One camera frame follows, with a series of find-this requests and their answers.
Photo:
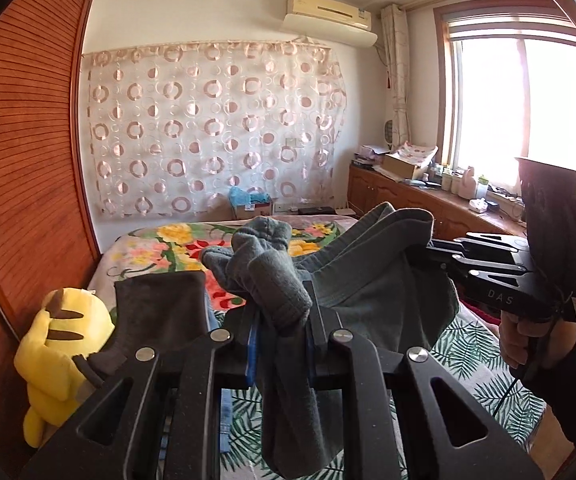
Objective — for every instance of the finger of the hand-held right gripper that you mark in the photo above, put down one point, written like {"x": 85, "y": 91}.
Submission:
{"x": 483, "y": 265}
{"x": 493, "y": 242}

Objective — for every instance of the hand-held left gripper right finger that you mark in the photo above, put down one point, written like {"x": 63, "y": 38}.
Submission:
{"x": 393, "y": 410}

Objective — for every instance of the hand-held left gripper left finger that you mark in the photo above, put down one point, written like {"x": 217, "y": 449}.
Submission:
{"x": 192, "y": 410}

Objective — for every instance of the grey-blue pants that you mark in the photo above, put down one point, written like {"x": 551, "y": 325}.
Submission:
{"x": 368, "y": 300}

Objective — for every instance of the folded black pants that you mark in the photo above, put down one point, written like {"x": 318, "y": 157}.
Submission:
{"x": 162, "y": 310}

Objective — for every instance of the person's right hand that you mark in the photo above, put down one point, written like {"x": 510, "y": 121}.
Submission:
{"x": 515, "y": 335}

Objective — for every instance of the palm leaf print bed sheet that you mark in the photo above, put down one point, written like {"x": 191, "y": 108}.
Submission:
{"x": 468, "y": 360}

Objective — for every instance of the wooden cabinet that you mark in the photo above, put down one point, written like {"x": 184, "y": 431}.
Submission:
{"x": 398, "y": 200}

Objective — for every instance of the patterned paper sheet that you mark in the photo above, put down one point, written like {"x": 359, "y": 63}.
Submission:
{"x": 418, "y": 152}

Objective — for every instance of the yellow plush toy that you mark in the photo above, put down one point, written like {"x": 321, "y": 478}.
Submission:
{"x": 62, "y": 355}

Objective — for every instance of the floral blanket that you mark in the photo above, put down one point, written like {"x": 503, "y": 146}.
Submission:
{"x": 177, "y": 235}

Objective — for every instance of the beige window curtain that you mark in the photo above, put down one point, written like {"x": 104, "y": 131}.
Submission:
{"x": 398, "y": 75}

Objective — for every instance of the small cardboard box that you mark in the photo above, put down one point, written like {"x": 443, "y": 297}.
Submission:
{"x": 258, "y": 209}

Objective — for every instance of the white air conditioner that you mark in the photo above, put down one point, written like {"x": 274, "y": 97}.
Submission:
{"x": 328, "y": 15}

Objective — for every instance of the circle pattern sheer curtain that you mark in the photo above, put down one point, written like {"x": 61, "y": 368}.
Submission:
{"x": 207, "y": 125}

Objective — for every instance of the wooden slatted wardrobe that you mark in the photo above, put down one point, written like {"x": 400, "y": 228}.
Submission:
{"x": 22, "y": 135}

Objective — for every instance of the wooden frame window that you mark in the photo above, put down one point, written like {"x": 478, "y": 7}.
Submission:
{"x": 493, "y": 100}

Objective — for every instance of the wall socket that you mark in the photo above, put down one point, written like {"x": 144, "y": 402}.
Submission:
{"x": 293, "y": 142}

